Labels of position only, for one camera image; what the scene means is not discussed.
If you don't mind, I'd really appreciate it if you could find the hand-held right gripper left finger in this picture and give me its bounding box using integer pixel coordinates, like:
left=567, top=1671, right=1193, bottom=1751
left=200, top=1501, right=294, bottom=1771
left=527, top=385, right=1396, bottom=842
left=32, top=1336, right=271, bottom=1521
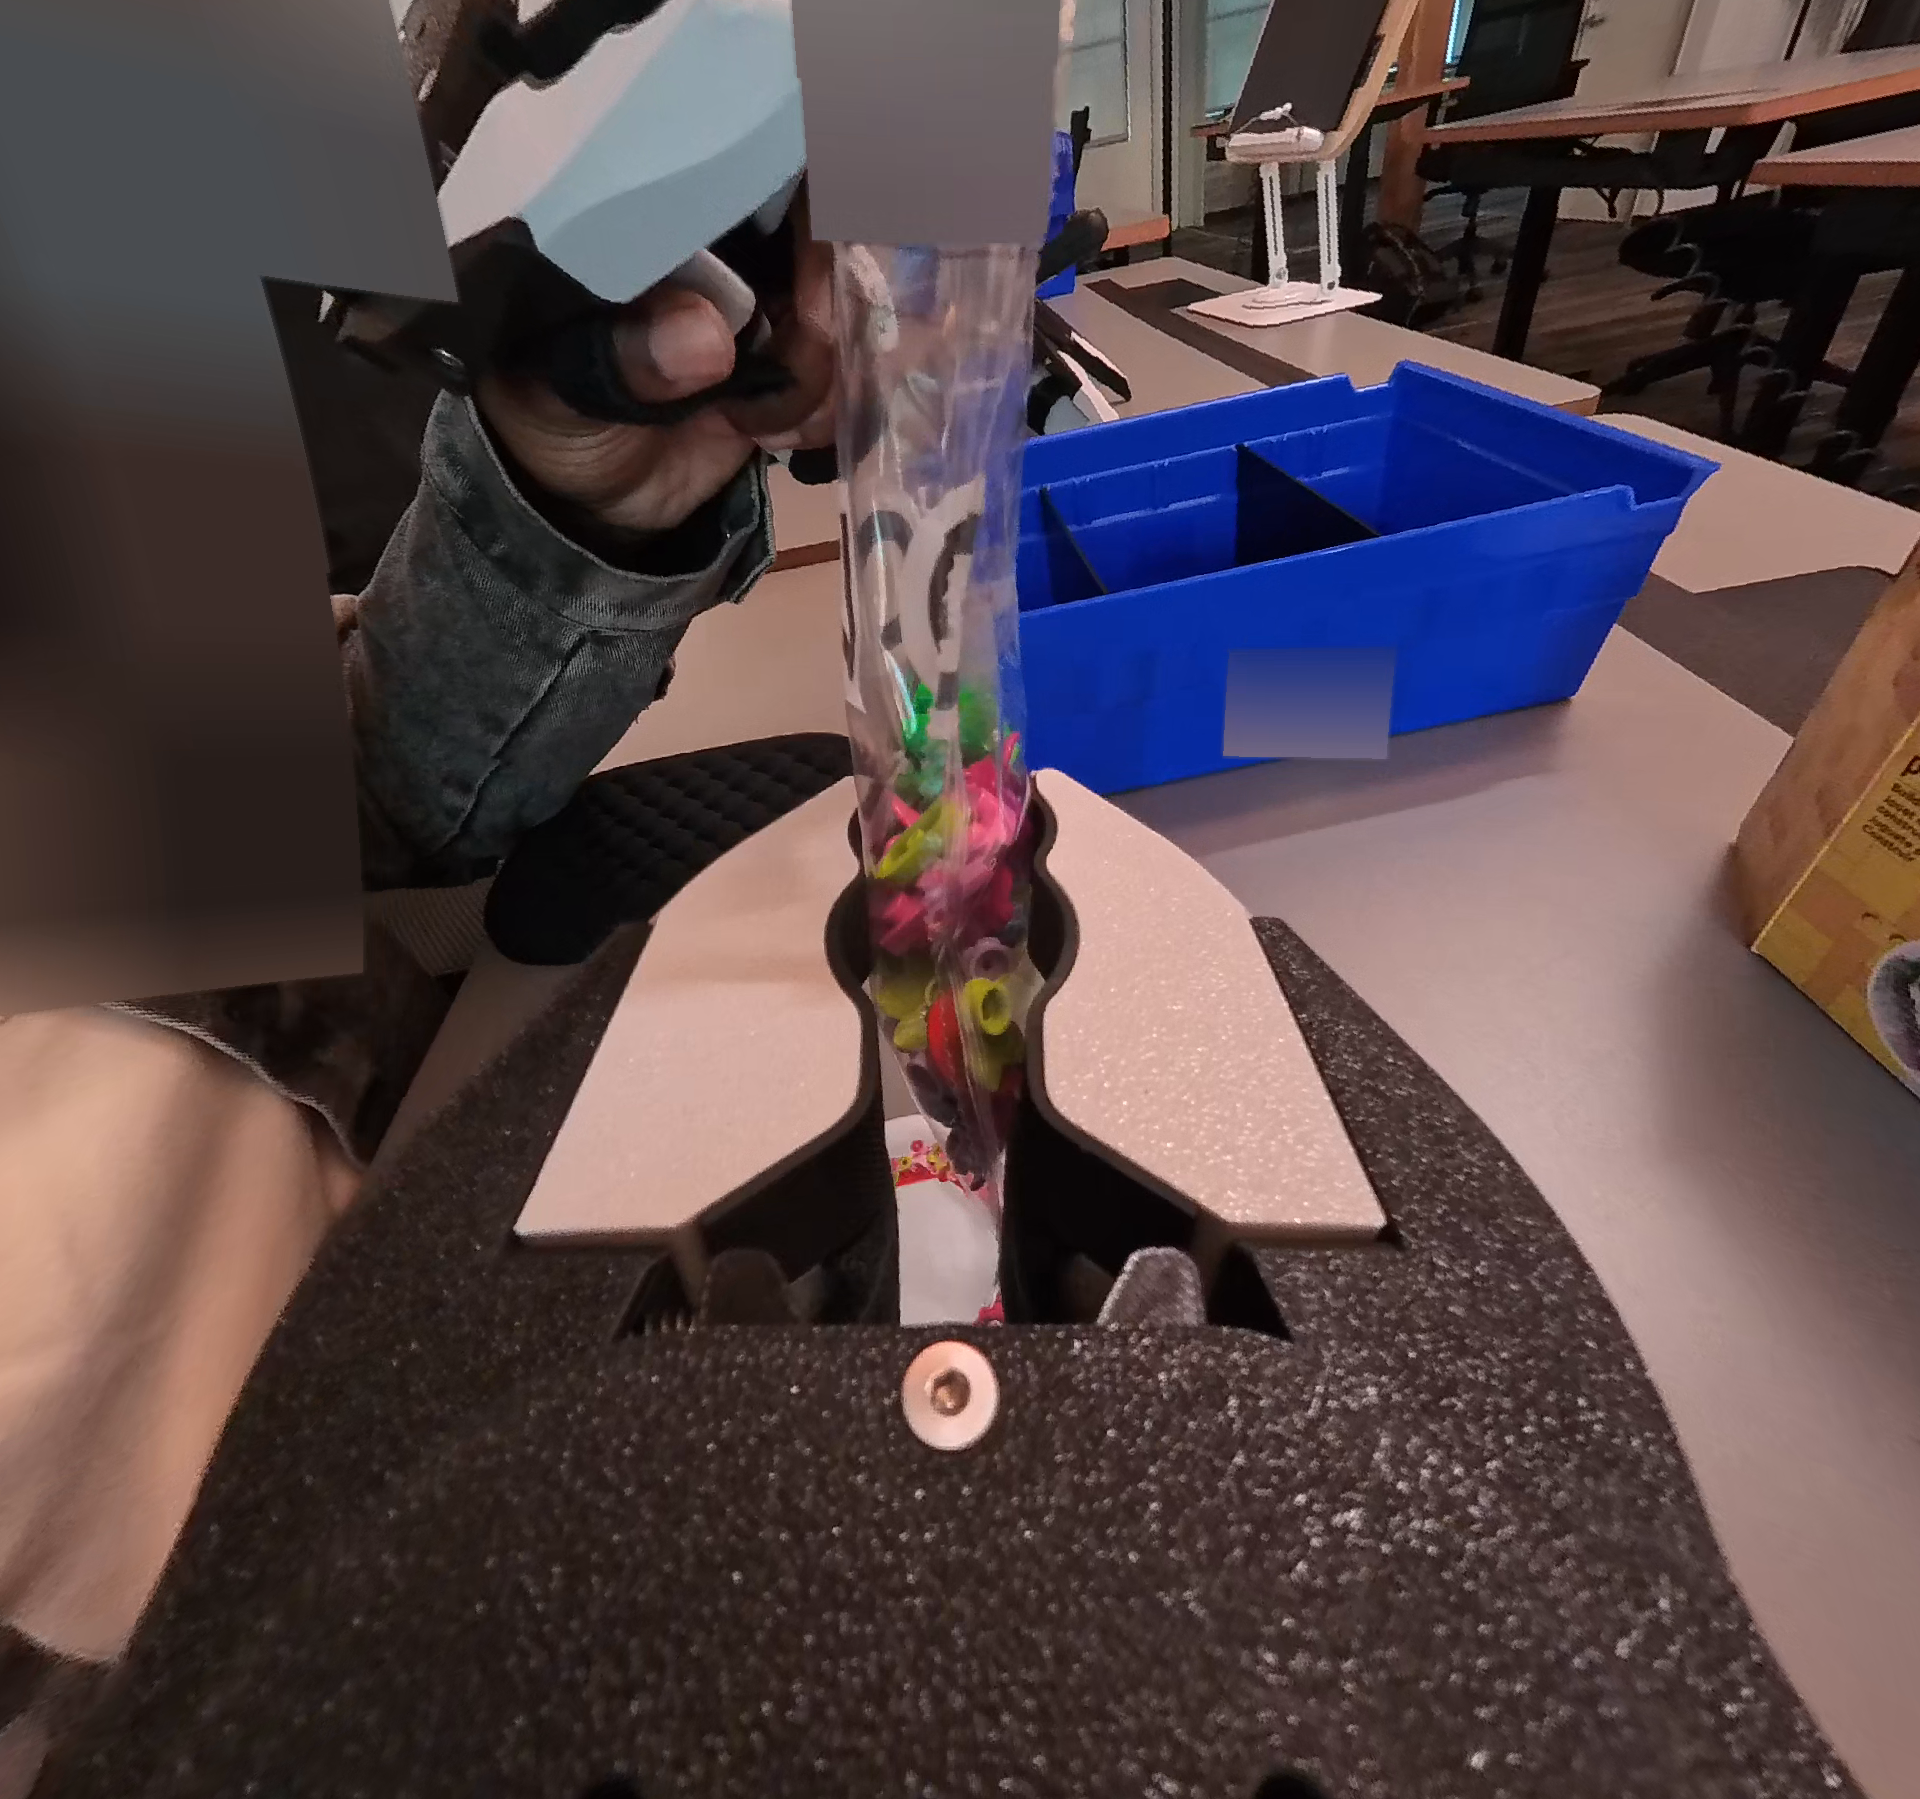
left=514, top=793, right=882, bottom=1255

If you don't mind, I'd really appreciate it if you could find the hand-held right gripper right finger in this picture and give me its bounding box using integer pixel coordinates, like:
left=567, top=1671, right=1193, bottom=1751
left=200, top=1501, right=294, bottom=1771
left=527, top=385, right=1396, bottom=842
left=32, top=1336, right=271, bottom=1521
left=1028, top=768, right=1394, bottom=1248

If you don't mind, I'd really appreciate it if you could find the clear printed plastic bag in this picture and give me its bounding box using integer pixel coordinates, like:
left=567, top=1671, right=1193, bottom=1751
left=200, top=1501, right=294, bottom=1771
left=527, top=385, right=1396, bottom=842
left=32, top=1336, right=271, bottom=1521
left=824, top=238, right=1042, bottom=1201

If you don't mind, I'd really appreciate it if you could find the blue plastic bin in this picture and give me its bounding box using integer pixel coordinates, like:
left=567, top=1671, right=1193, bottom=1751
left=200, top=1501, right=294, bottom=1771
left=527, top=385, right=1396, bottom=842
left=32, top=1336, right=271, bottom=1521
left=1013, top=359, right=1721, bottom=798

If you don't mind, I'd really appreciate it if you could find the person's left forearm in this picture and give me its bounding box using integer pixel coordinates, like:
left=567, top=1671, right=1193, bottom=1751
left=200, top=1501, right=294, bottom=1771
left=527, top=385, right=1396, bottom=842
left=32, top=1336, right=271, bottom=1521
left=335, top=387, right=783, bottom=890

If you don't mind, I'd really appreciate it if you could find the person's left hand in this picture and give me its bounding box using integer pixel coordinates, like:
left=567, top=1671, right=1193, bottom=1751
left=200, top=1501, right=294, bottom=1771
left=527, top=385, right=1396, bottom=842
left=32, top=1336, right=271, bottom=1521
left=478, top=236, right=843, bottom=543

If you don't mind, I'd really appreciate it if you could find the black mesh pad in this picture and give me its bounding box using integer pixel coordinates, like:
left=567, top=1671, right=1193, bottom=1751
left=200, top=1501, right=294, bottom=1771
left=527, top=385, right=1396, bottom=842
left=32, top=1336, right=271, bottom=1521
left=484, top=736, right=857, bottom=969

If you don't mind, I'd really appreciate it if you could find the small blue storage bin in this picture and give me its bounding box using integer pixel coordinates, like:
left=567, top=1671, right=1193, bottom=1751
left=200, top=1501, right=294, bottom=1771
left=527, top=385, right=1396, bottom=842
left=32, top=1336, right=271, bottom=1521
left=1042, top=125, right=1086, bottom=304

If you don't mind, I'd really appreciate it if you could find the black bin divider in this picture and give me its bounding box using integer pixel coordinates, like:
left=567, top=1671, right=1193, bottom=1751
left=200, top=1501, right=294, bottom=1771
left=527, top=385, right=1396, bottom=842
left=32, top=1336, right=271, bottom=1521
left=1040, top=484, right=1117, bottom=603
left=1236, top=445, right=1383, bottom=544

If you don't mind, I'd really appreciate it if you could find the white folding stand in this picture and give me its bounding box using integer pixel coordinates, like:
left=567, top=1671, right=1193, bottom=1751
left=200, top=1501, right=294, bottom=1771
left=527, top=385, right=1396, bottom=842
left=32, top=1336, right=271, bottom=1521
left=1185, top=101, right=1387, bottom=323

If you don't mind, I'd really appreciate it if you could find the yellow cardboard box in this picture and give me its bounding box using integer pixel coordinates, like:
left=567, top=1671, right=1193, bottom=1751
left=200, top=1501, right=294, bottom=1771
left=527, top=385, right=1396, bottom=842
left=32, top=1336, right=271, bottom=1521
left=1737, top=581, right=1920, bottom=1099

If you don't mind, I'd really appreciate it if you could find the black office chair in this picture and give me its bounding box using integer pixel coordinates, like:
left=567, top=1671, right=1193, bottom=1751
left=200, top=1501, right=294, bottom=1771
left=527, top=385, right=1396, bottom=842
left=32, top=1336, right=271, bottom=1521
left=1617, top=171, right=1878, bottom=398
left=1416, top=0, right=1597, bottom=284

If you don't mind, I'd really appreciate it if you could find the wooden top office desk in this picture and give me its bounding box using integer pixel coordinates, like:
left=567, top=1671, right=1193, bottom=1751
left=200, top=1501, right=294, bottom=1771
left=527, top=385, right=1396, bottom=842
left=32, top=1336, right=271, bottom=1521
left=1416, top=45, right=1920, bottom=450

